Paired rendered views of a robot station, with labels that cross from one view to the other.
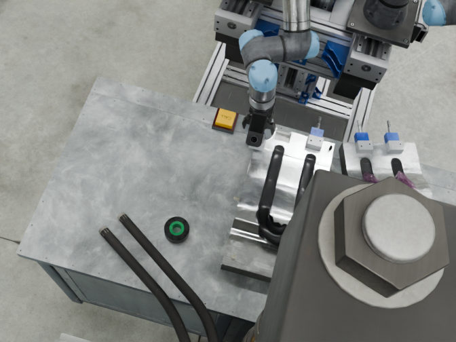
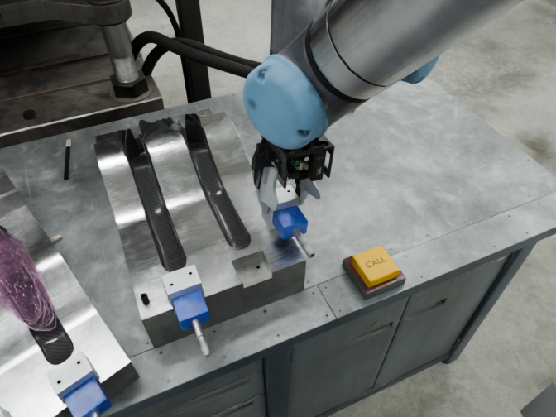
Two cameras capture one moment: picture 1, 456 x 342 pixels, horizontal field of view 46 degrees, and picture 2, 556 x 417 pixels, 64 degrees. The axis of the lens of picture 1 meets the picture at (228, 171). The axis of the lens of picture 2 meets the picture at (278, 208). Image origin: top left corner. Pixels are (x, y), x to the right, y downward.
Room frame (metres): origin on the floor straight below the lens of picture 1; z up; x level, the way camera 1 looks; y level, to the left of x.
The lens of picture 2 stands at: (1.29, -0.33, 1.45)
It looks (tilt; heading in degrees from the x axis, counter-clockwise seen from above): 47 degrees down; 150
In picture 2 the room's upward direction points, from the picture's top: straight up
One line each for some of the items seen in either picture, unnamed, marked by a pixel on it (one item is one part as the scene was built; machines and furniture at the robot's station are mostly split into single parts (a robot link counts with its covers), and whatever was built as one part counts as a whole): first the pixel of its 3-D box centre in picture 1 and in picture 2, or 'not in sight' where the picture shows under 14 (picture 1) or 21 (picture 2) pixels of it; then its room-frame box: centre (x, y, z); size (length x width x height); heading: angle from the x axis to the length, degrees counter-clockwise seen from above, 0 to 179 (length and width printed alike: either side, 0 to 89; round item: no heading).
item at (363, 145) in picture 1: (361, 136); (91, 407); (0.99, -0.44, 0.86); 0.13 x 0.05 x 0.05; 11
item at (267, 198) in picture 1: (287, 192); (177, 178); (0.70, -0.20, 0.92); 0.35 x 0.16 x 0.09; 174
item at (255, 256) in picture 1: (280, 201); (184, 190); (0.69, -0.19, 0.87); 0.50 x 0.26 x 0.14; 174
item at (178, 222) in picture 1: (176, 229); not in sight; (0.55, 0.13, 0.82); 0.08 x 0.08 x 0.04
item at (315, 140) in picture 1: (316, 132); (193, 315); (0.95, -0.27, 0.89); 0.13 x 0.05 x 0.05; 174
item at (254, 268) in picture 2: (281, 138); (252, 273); (0.92, -0.16, 0.87); 0.05 x 0.05 x 0.04; 84
